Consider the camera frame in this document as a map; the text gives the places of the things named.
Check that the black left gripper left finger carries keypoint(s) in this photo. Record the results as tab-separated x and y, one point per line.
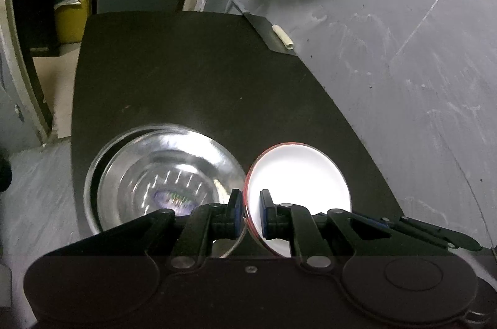
206	224

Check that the steel plate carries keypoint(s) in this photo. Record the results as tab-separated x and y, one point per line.
175	170
87	216

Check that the cream rolled tube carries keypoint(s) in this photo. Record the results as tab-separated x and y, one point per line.
283	37

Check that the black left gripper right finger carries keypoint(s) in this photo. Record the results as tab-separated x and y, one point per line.
295	224

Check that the grey flat sheet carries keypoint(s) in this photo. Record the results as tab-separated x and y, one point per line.
263	27

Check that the white bowl red rim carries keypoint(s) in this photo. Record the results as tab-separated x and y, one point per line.
294	173

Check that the yellow container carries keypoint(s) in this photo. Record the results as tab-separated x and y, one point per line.
71	17

